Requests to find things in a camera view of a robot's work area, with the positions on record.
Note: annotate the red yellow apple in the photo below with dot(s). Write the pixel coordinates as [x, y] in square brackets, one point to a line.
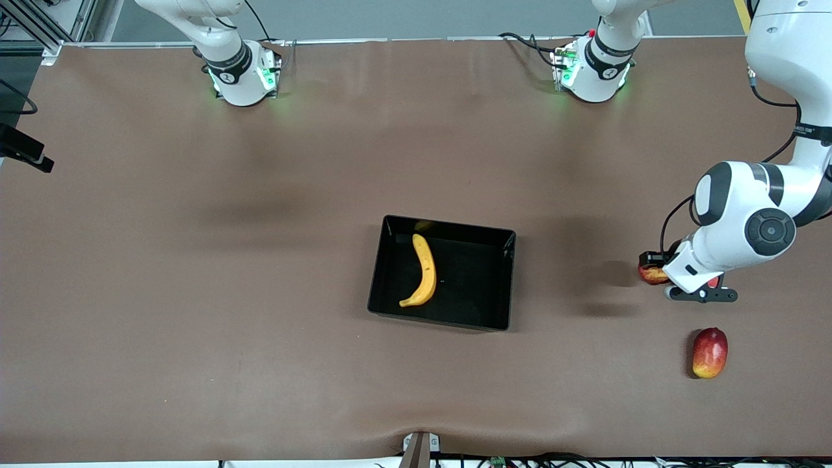
[653, 275]

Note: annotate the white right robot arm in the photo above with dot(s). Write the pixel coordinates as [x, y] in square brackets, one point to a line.
[240, 84]

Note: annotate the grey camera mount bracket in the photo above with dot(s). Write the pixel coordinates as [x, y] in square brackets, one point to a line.
[419, 452]

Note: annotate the brown table mat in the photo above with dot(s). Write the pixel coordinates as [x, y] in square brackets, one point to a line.
[195, 325]

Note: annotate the silver table edge rail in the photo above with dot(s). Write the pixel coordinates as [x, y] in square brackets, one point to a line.
[422, 39]

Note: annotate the black plastic tray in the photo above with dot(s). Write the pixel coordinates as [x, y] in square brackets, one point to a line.
[474, 299]

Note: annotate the yellow banana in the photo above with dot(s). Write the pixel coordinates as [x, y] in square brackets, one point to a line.
[427, 273]

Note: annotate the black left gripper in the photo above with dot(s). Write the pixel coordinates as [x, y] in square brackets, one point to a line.
[652, 258]

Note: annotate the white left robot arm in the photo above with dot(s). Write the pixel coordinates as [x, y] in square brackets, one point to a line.
[734, 208]

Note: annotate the red yellow mango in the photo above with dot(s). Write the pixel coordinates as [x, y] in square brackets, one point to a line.
[710, 353]

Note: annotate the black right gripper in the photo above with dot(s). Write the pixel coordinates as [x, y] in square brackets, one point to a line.
[19, 141]

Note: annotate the aluminium frame with struts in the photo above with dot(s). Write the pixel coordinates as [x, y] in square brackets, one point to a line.
[52, 53]

